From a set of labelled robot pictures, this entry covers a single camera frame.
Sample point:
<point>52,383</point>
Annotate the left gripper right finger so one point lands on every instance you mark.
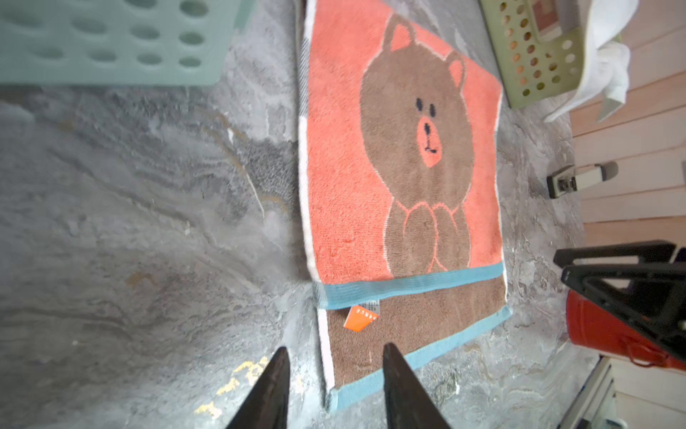
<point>407,403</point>

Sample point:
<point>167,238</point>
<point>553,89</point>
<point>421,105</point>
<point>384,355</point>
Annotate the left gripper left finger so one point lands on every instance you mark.
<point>267,404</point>

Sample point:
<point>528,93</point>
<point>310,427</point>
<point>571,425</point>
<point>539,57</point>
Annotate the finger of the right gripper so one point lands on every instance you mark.
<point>649,297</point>
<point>645,251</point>

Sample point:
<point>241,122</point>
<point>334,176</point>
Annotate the plain white towel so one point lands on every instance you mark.
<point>606,61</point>

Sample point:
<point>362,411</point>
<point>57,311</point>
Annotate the light green plastic basket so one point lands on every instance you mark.
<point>531,70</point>

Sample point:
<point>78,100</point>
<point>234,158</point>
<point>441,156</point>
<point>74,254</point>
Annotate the brown towel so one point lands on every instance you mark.
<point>397,174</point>

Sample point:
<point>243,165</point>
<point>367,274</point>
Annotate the red pen holder cup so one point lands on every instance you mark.
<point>592,327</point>

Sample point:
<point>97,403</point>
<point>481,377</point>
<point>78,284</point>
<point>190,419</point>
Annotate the black white stapler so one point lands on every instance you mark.
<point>567,180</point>

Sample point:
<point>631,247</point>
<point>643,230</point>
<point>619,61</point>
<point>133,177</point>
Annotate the red white blue towel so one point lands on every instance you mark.
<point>554,18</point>

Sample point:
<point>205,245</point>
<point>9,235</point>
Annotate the mint green plastic basket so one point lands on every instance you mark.
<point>120,42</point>

